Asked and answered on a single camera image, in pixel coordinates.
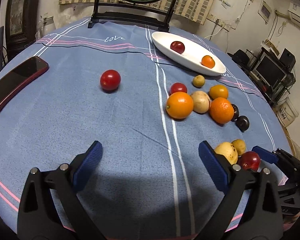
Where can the blue striped tablecloth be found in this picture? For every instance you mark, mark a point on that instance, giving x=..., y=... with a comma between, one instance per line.
x=151, y=182

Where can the small yellow-orange tomato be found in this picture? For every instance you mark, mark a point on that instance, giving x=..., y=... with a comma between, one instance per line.
x=218, y=91

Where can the small green-yellow fruit top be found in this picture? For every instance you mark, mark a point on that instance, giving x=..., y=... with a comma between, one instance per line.
x=198, y=81

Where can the red smartphone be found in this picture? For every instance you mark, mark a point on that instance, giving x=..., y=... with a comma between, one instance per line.
x=19, y=77

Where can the dark purple plum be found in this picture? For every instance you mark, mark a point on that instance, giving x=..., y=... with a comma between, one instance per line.
x=236, y=112
x=243, y=123

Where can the red tomato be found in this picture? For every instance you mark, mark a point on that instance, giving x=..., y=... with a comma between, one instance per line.
x=178, y=87
x=110, y=80

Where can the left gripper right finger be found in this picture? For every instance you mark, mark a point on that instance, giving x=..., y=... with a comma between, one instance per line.
x=262, y=217

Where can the white kettle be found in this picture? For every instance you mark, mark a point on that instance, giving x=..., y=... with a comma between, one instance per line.
x=47, y=26

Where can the large orange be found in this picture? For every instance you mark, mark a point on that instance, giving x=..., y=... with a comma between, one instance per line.
x=221, y=111

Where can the small green-yellow fruit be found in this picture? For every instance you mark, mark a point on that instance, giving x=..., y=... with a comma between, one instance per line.
x=198, y=81
x=240, y=146

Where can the beige passion fruit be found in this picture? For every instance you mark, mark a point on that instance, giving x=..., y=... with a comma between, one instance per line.
x=229, y=151
x=201, y=101

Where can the black metal shelf desk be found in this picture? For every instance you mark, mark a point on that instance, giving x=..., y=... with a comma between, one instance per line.
x=246, y=60

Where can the white oval plate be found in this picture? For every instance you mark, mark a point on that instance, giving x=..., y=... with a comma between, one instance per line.
x=191, y=57

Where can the wall power strip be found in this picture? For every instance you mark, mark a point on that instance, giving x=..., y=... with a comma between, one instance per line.
x=222, y=23

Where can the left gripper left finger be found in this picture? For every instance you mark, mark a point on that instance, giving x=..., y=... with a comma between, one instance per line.
x=37, y=215

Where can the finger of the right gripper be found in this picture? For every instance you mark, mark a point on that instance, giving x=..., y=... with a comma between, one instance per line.
x=265, y=155

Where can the orange tangerine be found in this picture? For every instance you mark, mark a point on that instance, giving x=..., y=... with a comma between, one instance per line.
x=208, y=61

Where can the large dark red plum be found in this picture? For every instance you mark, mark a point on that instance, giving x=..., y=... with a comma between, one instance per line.
x=177, y=46

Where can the black speaker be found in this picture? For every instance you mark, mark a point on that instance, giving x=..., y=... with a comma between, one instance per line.
x=287, y=59

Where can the computer monitor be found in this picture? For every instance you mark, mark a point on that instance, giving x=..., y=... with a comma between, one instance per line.
x=270, y=72

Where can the round goldfish screen on stand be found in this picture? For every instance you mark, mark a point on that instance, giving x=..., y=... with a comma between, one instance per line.
x=155, y=13

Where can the dark framed painting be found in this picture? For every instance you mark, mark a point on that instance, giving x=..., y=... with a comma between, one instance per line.
x=20, y=25

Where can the white plastic bucket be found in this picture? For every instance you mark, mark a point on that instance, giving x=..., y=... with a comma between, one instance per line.
x=286, y=113

